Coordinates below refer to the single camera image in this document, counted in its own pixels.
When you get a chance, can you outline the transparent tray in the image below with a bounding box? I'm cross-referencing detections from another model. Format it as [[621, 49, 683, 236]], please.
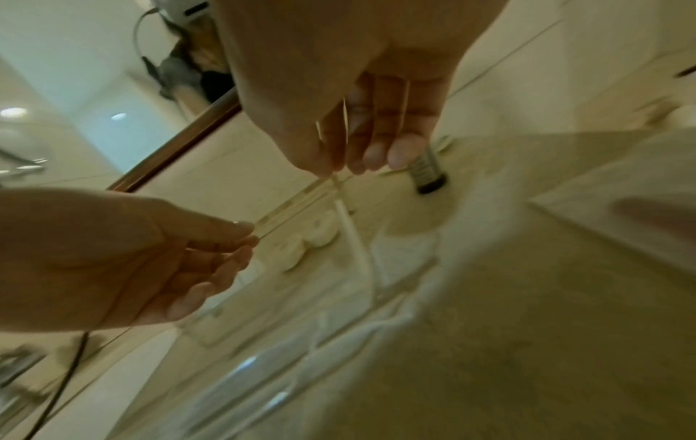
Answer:
[[108, 169, 475, 440]]

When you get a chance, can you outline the person's right hand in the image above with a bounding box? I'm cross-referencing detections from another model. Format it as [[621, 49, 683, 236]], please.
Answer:
[[214, 0, 510, 178]]

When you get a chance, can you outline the small dark toiletries bottle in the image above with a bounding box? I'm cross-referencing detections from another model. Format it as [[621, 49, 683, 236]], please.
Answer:
[[408, 144, 450, 196]]

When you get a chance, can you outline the black cable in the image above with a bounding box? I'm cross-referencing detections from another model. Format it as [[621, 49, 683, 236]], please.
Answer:
[[30, 331, 91, 440]]

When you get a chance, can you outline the person's left hand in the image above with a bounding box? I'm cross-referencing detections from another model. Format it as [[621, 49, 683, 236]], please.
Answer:
[[0, 186, 261, 333]]

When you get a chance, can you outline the mirror with dark wooden frame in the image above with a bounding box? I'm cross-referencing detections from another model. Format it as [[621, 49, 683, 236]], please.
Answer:
[[0, 0, 244, 194]]

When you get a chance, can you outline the chrome square faucet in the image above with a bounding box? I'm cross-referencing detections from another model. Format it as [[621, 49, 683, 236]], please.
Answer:
[[0, 343, 50, 414]]

